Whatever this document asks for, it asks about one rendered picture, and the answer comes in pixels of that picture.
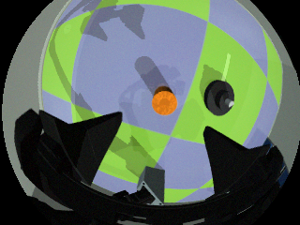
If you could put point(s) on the orange tapered knob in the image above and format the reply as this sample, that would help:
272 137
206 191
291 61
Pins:
164 100

